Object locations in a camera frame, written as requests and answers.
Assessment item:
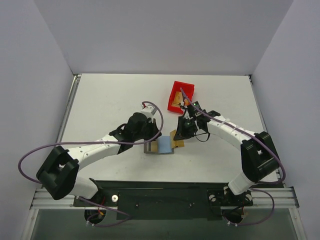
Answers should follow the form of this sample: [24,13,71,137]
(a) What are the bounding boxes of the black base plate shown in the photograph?
[89,180,253,221]

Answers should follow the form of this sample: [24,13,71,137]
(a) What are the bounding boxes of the purple cable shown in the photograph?
[17,100,165,228]
[179,86,287,228]

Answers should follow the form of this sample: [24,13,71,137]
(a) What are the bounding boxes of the red plastic bin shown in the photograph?
[167,81,195,115]

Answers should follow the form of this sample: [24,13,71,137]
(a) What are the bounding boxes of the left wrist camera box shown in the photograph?
[140,104,157,119]

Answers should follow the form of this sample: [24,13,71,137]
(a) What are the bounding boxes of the grey card holder wallet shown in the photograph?
[143,136,174,155]

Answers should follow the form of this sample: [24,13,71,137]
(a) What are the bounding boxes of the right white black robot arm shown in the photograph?
[173,101,280,205]

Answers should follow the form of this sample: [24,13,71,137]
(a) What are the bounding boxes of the gold cards in bin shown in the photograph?
[171,91,184,108]

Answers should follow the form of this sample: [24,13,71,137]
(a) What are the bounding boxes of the gold card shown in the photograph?
[174,140,185,148]
[146,141,158,153]
[169,130,178,149]

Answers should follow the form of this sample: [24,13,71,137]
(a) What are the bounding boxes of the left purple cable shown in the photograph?
[17,100,165,228]

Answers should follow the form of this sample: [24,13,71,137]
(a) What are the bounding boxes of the aluminium table frame rail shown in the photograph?
[21,73,82,240]

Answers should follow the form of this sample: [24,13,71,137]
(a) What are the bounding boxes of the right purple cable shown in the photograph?
[179,86,287,228]

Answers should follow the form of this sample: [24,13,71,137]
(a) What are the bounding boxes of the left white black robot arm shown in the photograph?
[36,112,161,206]

